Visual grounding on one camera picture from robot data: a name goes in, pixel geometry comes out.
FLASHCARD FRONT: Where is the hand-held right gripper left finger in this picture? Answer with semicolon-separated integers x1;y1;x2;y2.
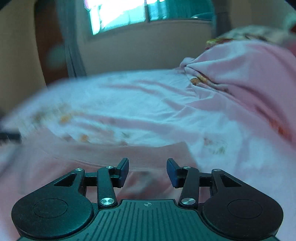
53;158;129;208

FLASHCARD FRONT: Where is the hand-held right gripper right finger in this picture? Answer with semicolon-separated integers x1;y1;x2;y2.
166;158;244;207

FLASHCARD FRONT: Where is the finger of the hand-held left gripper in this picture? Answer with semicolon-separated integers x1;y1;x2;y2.
0;131;22;142

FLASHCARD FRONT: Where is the pink sweater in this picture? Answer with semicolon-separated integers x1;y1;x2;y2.
0;130;204;241

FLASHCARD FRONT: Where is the floral bed sheet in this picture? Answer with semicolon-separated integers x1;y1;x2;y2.
0;69;296;241

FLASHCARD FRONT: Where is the wooden door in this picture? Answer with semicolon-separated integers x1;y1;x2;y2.
34;0;70;87

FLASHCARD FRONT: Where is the grey curtain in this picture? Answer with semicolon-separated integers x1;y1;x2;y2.
55;0;87;79
212;0;232;38

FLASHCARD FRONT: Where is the pink blanket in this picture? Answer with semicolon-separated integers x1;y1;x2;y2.
180;39;296;145

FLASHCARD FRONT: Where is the window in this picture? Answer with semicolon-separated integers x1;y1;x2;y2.
83;0;216;37

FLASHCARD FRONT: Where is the striped pillow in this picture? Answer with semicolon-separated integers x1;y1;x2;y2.
205;11;296;48

